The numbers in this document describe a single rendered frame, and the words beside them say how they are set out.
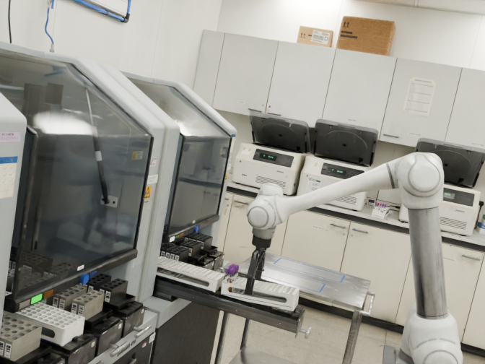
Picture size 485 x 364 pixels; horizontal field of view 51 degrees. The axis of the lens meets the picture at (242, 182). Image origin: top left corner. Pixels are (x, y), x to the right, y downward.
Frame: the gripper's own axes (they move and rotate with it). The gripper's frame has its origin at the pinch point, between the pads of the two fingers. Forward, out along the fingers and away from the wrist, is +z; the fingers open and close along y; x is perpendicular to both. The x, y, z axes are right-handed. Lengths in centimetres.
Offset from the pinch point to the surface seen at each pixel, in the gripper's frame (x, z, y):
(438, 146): -73, -67, 249
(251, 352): 8, 59, 64
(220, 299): 10.2, 6.9, -6.8
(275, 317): -12.5, 7.5, -6.7
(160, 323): 29.2, 18.9, -17.2
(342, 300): -34.1, 5.0, 27.5
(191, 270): 26.3, 0.8, -1.1
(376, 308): -54, 71, 229
